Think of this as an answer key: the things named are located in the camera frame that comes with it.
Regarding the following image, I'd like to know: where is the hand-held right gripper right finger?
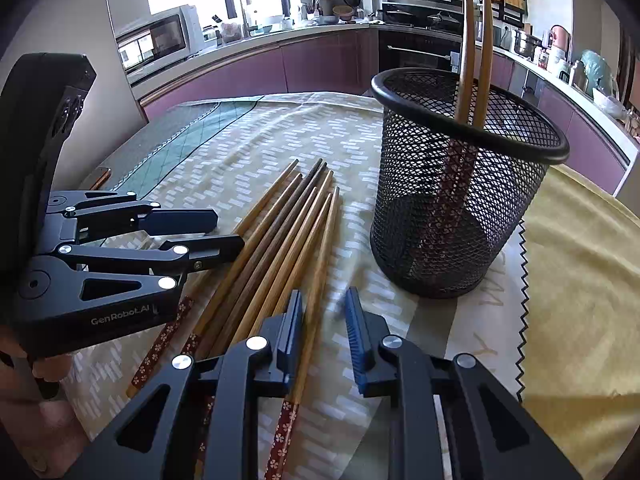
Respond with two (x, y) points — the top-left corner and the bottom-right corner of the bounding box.
(344, 287), (583, 480)

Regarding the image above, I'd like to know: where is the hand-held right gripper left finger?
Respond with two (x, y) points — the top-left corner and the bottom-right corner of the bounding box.
(62, 289), (306, 480)

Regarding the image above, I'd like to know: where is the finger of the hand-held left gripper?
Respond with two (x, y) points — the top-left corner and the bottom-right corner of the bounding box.
(50, 189), (219, 238)
(37, 233), (247, 281)

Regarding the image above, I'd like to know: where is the bunch of wooden chopsticks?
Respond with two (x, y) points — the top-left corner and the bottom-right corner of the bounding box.
(125, 159), (342, 480)

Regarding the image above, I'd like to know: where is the black mesh utensil holder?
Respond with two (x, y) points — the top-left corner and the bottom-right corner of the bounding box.
(370, 67), (571, 300)

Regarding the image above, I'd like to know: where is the floral-handled wooden chopstick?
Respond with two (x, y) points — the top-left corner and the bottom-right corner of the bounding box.
(430, 0), (496, 271)
(417, 0), (476, 261)

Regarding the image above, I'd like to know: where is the person's left forearm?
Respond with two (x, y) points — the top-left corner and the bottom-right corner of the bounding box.
(0, 400), (93, 477)

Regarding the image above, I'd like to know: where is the person's left hand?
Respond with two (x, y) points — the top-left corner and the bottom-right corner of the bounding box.
(0, 334), (76, 412)

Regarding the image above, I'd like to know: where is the patchwork patterned tablecloth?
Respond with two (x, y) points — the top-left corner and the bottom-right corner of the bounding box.
(65, 91), (640, 480)

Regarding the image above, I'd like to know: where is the grey refrigerator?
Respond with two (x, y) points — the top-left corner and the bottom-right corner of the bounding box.
(10, 0), (150, 196)

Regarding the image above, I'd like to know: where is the purple kitchen base cabinet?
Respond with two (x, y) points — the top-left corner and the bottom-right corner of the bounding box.
(492, 45), (640, 196)
(125, 19), (381, 113)

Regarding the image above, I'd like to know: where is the white microwave oven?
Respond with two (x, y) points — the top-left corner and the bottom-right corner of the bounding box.
(116, 5), (203, 86)

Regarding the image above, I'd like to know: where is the steel sink faucet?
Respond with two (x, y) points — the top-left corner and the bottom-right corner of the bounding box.
(239, 0), (258, 38)

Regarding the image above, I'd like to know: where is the black integrated stove oven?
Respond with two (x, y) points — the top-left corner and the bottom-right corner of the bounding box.
(377, 0), (466, 96)

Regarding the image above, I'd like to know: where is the black lidded wok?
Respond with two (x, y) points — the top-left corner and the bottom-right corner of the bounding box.
(427, 10), (461, 29)

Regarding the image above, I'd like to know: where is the stainless steel pot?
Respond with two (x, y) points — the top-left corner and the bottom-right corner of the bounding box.
(512, 29), (543, 58)

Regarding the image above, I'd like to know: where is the white bowl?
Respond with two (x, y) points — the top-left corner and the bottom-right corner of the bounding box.
(592, 87), (626, 117)

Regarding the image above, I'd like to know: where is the pink kettle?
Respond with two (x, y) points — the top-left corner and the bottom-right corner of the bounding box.
(547, 25), (573, 54)

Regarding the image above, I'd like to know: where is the black wall rack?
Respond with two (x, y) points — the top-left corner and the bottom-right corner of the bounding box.
(487, 0), (529, 28)

